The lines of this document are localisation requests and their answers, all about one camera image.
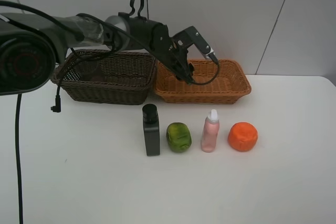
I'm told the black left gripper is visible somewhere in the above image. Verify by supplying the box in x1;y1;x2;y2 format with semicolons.
154;36;194;85

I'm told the dark green square bottle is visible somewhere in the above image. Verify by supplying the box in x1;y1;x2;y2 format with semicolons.
142;104;160;156

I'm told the pink bottle white cap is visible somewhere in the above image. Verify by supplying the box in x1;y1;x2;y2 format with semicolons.
201;109;219;153

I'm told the orange squishy toy fruit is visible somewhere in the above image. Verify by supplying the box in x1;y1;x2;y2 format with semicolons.
227;122;258;152

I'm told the translucent purple plastic cup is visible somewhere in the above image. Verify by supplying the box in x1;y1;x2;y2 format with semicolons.
75;61;105;82

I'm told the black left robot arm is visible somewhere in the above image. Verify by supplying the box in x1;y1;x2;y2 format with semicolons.
1;13;193;95

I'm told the light orange wicker basket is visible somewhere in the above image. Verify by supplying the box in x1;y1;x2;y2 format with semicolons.
153;59;251;104

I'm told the green squishy toy fruit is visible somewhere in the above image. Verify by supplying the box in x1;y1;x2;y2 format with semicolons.
166;122;192;153

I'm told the dark brown wicker basket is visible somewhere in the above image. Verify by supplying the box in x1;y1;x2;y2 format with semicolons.
51;49;157;105

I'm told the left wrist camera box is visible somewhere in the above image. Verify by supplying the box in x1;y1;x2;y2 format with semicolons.
172;26;218;64

